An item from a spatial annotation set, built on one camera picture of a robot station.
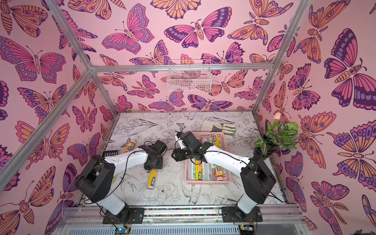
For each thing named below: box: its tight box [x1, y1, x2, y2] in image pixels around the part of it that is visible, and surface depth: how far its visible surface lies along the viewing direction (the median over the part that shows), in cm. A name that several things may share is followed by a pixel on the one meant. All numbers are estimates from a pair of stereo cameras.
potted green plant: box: [253, 112, 300, 161], surface depth 77 cm
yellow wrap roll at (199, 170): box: [194, 159, 203, 181], surface depth 86 cm
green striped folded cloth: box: [200, 120, 236, 140], surface depth 112 cm
